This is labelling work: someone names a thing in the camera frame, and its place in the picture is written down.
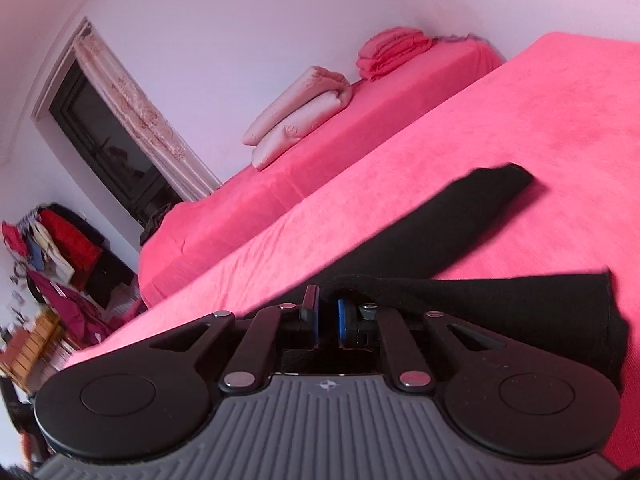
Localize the near bed pink blanket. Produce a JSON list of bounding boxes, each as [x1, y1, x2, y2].
[[63, 30, 640, 371]]

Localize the lower pale pink pillow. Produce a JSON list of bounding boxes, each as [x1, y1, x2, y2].
[[252, 89, 352, 170]]

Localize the pale pink pillow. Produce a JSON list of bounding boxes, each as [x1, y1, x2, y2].
[[242, 66, 352, 146], [252, 89, 352, 170]]

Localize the folded pink blanket stack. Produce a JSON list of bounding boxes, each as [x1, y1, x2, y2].
[[356, 27, 435, 80]]

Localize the floral white curtain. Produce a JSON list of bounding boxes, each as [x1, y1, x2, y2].
[[72, 25, 220, 202]]

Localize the far bed pink sheet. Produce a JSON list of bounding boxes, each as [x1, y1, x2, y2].
[[138, 38, 502, 307]]

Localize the wooden shelf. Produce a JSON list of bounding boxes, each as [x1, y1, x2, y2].
[[1, 310, 65, 393]]

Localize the black pants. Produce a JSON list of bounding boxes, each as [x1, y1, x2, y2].
[[250, 164, 629, 386]]

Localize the hanging clothes pile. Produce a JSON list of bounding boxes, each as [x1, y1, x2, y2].
[[1, 203, 146, 348]]

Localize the dark window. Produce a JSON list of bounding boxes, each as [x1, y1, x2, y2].
[[49, 63, 182, 226]]

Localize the upper pale pink pillow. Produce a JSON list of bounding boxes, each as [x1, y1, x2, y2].
[[242, 66, 352, 146]]

